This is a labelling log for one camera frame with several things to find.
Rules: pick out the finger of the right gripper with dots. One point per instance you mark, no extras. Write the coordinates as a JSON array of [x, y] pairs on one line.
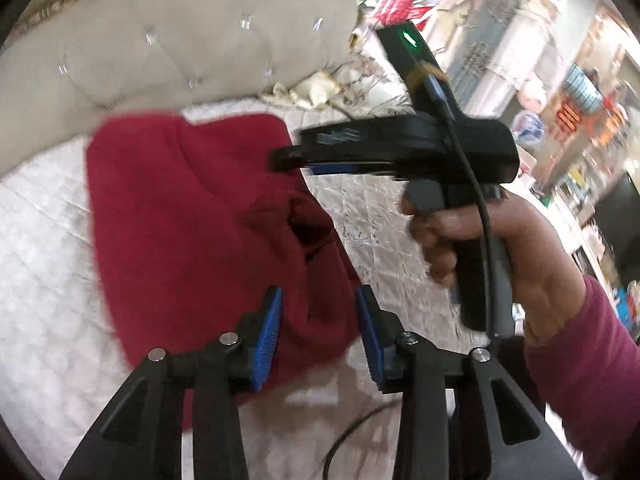
[[288, 158], [331, 168]]

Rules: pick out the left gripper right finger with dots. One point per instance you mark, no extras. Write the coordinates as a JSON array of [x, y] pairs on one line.
[[442, 431]]

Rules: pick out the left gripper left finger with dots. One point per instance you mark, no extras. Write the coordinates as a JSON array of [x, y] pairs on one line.
[[234, 364]]

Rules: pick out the dark red garment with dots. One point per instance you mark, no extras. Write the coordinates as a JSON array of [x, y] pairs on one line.
[[190, 228]]

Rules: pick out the magenta sleeved right forearm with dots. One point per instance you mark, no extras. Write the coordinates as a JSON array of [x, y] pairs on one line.
[[589, 375]]

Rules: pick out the right hand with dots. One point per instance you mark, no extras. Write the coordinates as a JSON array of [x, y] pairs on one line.
[[545, 280]]

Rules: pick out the cream crumpled cloth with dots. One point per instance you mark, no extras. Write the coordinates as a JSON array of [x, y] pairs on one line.
[[319, 91]]

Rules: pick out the floral patterned blanket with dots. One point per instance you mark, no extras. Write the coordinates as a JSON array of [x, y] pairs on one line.
[[369, 85]]

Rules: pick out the beige tufted headboard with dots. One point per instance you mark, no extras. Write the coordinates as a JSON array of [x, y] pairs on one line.
[[61, 77]]

